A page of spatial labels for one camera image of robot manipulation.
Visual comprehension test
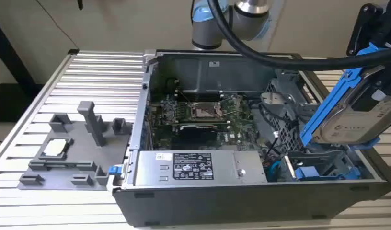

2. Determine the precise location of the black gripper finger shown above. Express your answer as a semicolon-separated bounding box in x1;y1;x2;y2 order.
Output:
351;64;391;112
346;3;386;56

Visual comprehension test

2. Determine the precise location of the hard disk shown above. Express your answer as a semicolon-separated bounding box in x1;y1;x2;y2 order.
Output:
299;42;391;150

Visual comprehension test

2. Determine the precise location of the grey perforated disk bay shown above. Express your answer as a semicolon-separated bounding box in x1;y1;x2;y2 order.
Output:
257;70;321;154

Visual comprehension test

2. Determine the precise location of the blue disk carrier tab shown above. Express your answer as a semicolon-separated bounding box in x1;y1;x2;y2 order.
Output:
294;167;321;181

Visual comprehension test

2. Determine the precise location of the green motherboard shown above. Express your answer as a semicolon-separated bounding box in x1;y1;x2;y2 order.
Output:
150;92;263;151

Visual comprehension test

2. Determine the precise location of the metal socket cover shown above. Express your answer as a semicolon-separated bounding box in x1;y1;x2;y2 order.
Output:
216;94;240;119

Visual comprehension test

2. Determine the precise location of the CPU socket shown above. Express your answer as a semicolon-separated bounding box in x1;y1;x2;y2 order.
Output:
186;102;224;120

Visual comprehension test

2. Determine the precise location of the black graphics card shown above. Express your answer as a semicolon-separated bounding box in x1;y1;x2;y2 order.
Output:
175;122;228;147

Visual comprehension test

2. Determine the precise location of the black open PC case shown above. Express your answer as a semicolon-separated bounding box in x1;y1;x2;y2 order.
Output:
111;49;391;228

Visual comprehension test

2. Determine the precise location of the silver power supply unit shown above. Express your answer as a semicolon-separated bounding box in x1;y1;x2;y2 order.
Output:
131;149;269;186

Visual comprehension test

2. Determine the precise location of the blue case latch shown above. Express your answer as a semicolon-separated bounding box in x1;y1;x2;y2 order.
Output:
107;165;123;177

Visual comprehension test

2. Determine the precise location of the grey parts rack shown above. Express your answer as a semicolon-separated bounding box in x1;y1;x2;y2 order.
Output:
17;100;135;191

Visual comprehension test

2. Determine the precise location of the silver CPU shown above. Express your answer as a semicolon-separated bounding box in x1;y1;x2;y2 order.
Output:
43;138;68;156

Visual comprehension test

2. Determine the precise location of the black curved wire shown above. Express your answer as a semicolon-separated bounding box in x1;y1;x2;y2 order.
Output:
258;103;310;127

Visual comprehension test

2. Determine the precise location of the silver metal bracket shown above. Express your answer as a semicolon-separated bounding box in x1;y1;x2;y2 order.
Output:
261;92;295;106

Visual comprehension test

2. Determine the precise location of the black and red wire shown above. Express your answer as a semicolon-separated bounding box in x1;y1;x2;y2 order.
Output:
262;138;282;166

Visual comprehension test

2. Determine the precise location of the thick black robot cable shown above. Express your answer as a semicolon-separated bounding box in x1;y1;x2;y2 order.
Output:
207;0;391;72

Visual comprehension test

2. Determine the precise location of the blue flat wire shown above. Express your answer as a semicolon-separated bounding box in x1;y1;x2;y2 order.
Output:
266;160;282;182

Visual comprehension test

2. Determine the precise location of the thin black wall cable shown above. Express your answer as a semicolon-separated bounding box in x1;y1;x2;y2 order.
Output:
35;0;80;51

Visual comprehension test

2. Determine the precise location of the black table frame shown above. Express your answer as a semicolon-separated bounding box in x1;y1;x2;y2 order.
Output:
0;13;46;123

